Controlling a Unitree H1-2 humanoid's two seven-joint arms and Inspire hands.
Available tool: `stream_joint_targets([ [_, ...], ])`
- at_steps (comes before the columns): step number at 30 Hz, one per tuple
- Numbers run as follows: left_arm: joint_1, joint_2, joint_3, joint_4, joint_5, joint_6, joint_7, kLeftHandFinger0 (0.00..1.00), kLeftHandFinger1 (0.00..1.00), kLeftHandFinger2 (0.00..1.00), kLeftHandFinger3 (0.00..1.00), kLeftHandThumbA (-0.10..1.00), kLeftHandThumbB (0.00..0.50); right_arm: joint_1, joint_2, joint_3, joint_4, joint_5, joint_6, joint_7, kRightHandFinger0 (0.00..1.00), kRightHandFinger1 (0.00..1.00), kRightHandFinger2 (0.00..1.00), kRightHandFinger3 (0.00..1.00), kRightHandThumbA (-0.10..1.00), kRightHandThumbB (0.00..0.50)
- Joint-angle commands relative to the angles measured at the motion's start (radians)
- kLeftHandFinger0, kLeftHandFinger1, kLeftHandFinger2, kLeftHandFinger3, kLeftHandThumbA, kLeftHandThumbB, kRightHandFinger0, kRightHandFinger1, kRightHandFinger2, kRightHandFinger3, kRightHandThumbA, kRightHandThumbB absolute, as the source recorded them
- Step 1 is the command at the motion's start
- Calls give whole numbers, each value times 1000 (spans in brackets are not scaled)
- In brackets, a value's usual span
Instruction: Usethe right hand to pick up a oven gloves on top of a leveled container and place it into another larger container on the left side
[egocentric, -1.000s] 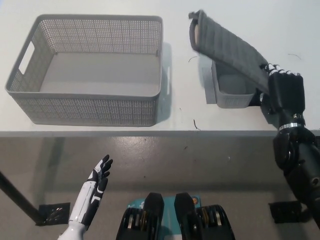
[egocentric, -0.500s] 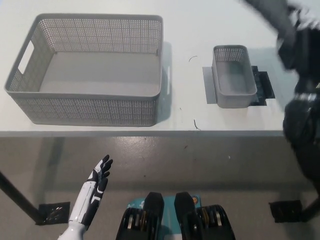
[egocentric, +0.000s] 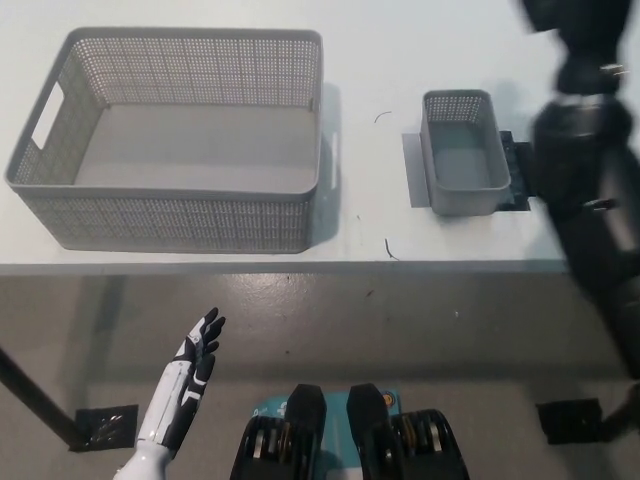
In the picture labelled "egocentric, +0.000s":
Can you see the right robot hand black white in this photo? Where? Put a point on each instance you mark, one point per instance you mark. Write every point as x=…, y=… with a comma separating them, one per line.
x=575, y=12

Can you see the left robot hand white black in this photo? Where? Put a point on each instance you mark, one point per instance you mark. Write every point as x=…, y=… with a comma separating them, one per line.
x=192, y=380

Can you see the black table leg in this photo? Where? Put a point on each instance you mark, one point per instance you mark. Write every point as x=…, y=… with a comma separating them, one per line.
x=40, y=395

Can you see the black flat plate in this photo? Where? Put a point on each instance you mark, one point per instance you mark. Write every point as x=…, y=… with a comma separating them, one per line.
x=517, y=165

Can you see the small grey perforated basket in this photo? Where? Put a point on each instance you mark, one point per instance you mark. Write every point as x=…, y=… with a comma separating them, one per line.
x=465, y=165

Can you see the thin black thread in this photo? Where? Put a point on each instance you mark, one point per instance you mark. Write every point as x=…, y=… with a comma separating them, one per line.
x=391, y=251
x=382, y=115

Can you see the large grey perforated basket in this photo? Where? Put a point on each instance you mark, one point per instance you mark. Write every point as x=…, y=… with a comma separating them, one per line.
x=200, y=145

